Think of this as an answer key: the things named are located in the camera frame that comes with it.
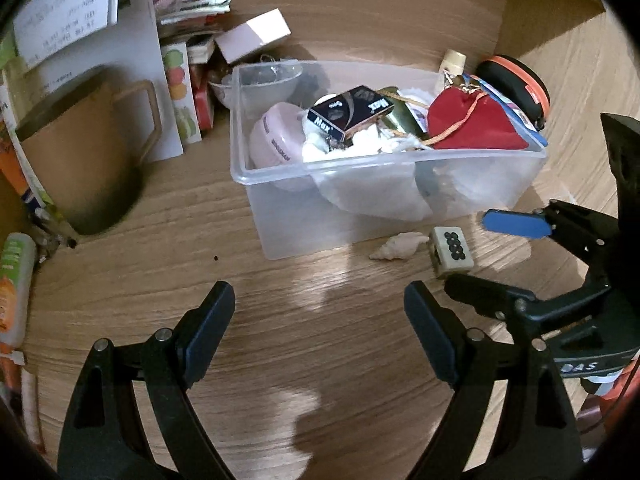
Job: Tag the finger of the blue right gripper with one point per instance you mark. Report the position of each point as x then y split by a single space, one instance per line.
486 297
516 223

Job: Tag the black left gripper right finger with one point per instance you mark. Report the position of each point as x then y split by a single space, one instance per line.
509 416

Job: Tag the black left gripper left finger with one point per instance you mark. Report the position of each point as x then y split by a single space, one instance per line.
103 436

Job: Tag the red drawstring pouch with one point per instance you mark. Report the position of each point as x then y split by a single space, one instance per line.
460 120

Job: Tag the pink round cosmetic jar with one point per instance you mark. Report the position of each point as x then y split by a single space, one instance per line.
277 138

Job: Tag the white drawstring cloth pouch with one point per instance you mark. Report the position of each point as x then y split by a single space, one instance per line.
388 192

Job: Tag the mahjong tile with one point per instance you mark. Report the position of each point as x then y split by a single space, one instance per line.
449 251

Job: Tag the white lip balm stick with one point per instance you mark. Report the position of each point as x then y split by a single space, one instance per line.
30 404

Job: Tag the beige seashell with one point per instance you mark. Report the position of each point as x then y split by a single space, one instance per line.
400 247

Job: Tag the black orange zip pouch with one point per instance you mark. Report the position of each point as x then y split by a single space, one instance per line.
520 84

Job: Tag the dark green dropper bottle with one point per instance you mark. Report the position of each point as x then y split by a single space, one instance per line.
408 115

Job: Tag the cream small lotion bottle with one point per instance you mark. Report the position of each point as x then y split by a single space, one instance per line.
452 65

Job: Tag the white orange lotion tube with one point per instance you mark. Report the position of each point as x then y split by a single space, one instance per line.
18 257

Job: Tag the black staples box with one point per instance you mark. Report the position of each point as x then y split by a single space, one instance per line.
340 117

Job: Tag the clear plastic storage bin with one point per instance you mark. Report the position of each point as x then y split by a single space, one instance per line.
291 217

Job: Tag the brown ceramic mug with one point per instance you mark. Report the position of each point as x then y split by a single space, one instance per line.
74 140

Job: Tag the pink small cardboard box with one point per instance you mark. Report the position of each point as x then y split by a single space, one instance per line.
253 36

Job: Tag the fruit pattern card box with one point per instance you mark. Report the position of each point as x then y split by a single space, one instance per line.
176 67

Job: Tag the stack of booklets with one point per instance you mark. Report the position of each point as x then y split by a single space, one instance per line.
192 23

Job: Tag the white paper document holder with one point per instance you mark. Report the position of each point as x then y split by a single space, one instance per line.
57 40

